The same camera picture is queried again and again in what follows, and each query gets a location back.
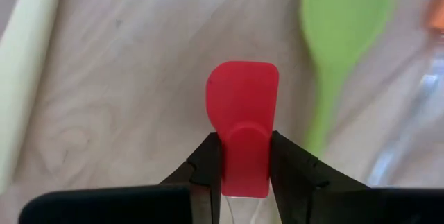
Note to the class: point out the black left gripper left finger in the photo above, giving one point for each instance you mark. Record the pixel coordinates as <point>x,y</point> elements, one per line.
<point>208,168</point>

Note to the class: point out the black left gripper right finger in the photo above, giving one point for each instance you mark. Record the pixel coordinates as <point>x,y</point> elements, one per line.
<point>295,175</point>

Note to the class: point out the lime green silicone spoon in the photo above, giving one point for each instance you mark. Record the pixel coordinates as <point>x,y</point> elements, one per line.
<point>343,26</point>

